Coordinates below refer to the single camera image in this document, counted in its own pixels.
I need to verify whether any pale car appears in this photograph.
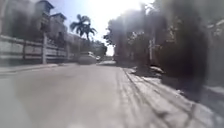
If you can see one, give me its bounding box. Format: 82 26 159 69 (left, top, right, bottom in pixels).
77 51 98 66

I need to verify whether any palm tree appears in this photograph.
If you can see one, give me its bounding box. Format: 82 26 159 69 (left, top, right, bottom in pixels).
69 13 98 43

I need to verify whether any grey asphalt road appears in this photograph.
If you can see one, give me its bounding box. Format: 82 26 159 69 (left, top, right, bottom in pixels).
0 61 168 128

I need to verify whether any row of dark trees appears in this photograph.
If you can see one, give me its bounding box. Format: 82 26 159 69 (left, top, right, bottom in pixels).
103 0 224 92

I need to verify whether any pale concrete sidewalk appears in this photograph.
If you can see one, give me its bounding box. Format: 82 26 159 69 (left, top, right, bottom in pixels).
120 66 224 128

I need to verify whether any narrow grey sidewalk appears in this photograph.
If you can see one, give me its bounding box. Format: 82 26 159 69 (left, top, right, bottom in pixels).
0 63 78 75

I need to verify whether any multi-storey building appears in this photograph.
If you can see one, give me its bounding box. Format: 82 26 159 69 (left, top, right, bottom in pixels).
0 0 69 43

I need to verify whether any long grey boundary wall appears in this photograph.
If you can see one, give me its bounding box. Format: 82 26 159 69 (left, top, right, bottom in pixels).
0 34 80 66

